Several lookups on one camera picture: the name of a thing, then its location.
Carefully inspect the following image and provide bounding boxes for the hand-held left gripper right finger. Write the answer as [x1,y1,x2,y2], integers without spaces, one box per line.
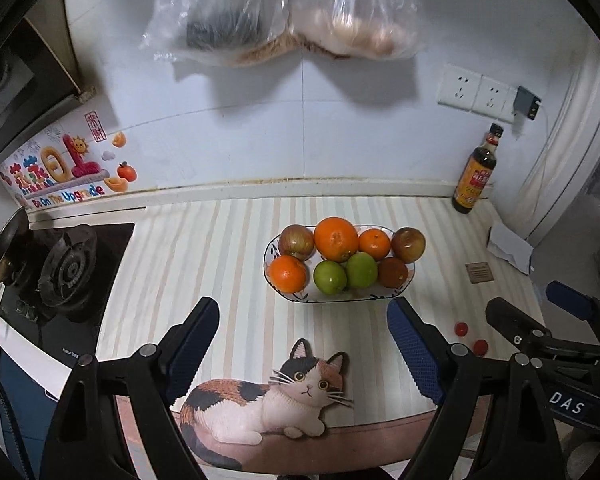
[386,297,556,480]

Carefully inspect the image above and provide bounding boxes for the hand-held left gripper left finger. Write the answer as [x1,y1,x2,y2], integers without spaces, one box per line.
[40,296,221,480]

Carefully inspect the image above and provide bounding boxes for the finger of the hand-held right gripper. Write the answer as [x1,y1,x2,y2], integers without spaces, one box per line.
[485,297,556,348]
[546,281,600,321]

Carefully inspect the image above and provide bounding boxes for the dark red orange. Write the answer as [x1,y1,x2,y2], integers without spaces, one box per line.
[376,257,410,288]

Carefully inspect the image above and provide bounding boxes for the oval floral plate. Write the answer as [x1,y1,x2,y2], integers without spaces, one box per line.
[263,224,416,303]

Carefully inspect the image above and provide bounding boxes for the green apple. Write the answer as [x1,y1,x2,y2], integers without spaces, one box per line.
[345,252,379,289]
[313,260,348,295]

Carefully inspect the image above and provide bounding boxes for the dark red apple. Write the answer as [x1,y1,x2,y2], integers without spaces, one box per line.
[391,227,427,263]

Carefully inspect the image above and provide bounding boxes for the small orange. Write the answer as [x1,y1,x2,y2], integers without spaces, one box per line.
[269,255,308,294]
[357,228,392,261]

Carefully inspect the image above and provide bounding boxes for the large orange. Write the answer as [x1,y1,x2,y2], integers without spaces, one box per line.
[313,216,360,263]

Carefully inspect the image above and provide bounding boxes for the yellowish red apple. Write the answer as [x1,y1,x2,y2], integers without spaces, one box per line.
[279,225,316,261]

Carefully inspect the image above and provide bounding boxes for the brown square coaster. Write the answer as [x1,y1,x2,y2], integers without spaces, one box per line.
[465,261,494,285]

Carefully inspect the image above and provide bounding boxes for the white folded paper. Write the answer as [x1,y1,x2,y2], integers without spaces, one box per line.
[486,223,535,276]

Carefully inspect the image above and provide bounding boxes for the striped cat print tablecloth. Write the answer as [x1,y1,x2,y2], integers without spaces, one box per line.
[94,195,546,473]

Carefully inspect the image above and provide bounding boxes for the black gas stove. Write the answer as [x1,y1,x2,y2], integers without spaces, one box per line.
[0,222,136,366]

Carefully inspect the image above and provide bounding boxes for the soy sauce bottle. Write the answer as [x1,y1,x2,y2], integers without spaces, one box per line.
[451,122,504,214]

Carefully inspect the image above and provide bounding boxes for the blue kitchen cabinet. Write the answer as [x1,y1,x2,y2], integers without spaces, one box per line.
[0,337,61,480]

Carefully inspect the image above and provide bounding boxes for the black charger plug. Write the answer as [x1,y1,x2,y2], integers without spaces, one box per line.
[512,86,542,121]

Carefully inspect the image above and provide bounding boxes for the black frying pan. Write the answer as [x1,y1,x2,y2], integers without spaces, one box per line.
[0,207,33,321]

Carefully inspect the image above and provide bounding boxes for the black range hood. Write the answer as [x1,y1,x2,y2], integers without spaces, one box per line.
[0,17,98,181]

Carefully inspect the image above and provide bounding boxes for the brown upper cabinet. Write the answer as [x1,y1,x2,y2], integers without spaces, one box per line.
[22,0,81,96]

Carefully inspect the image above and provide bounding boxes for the clear plastic bag dark contents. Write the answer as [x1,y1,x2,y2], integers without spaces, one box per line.
[140,0,293,68]

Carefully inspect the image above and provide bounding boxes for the clear plastic bag with eggs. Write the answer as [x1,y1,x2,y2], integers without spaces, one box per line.
[285,0,428,59]

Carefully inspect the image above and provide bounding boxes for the white door frame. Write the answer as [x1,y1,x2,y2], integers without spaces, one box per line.
[517,55,600,246]

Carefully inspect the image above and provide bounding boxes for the white charger cable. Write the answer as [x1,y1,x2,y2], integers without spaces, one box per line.
[535,102,552,171]

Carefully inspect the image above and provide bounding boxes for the white wall socket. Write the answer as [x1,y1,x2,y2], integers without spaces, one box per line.
[437,63,482,111]
[472,75,518,123]

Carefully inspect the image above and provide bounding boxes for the colourful wall sticker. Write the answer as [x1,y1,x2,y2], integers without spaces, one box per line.
[0,112,138,211]

